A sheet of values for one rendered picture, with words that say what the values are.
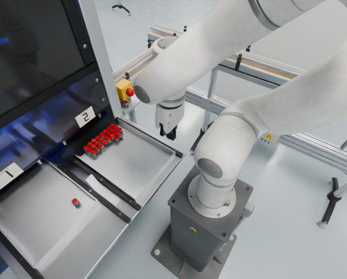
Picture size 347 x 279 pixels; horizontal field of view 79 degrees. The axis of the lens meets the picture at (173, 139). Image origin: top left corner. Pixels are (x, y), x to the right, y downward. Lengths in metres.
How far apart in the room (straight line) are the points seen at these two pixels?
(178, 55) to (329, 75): 0.24
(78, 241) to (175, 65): 0.67
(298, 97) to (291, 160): 1.87
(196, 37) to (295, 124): 0.23
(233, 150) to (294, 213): 1.54
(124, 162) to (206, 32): 0.67
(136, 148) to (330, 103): 0.76
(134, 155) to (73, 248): 0.41
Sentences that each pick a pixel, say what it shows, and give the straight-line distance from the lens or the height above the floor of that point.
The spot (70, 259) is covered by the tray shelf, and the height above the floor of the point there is 0.88.
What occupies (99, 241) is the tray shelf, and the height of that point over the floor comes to 0.88.
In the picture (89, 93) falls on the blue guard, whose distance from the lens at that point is 0.93.
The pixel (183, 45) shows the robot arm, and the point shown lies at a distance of 0.42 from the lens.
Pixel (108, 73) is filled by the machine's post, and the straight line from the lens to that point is 0.97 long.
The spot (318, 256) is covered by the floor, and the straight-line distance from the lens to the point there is 1.96.
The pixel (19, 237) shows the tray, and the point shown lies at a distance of 0.95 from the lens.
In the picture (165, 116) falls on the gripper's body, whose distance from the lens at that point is 0.59.
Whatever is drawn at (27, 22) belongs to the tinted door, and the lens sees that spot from 0.77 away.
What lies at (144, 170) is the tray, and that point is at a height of 0.88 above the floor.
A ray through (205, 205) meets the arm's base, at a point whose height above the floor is 0.88.
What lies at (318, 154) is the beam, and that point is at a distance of 1.73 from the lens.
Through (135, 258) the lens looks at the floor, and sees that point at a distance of 1.69.
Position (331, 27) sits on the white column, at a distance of 1.92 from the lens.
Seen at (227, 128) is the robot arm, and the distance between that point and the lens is 0.51.
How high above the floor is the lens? 1.65
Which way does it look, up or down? 51 degrees down
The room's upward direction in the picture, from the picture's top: straight up
